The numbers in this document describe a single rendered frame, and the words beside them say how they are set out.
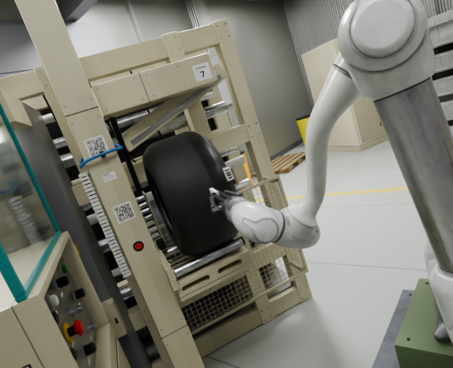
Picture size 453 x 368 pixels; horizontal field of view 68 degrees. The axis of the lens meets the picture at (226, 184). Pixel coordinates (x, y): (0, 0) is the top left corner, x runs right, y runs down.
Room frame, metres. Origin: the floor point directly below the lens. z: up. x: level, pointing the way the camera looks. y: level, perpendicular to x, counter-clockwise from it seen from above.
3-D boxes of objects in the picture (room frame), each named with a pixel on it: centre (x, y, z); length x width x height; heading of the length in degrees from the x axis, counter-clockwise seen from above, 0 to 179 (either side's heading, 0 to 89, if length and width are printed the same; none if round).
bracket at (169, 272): (1.48, 0.39, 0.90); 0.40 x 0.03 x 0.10; 17
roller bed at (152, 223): (1.83, 0.55, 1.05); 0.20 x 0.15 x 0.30; 107
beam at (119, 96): (1.85, 0.19, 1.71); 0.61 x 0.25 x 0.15; 107
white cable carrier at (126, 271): (1.38, 0.53, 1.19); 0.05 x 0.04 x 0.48; 17
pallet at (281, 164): (6.75, -1.23, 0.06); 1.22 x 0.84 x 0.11; 136
